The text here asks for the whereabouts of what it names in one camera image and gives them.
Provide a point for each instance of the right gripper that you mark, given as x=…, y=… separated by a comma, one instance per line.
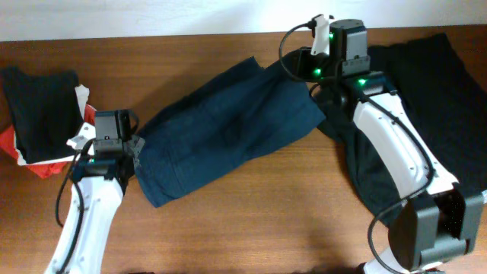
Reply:
x=301, y=58

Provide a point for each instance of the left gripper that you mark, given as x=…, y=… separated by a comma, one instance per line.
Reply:
x=138, y=144

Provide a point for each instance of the black garment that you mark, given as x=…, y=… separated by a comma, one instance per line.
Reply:
x=444, y=103

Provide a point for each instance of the navy blue shorts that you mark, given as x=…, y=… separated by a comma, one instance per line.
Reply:
x=244, y=113

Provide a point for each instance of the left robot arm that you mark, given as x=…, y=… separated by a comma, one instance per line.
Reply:
x=104, y=161

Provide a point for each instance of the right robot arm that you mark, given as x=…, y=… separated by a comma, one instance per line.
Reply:
x=438, y=216

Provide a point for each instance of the white folded shirt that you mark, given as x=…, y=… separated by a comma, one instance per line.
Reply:
x=82, y=94

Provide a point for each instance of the black folded shirt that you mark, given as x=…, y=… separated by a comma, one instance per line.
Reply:
x=44, y=112

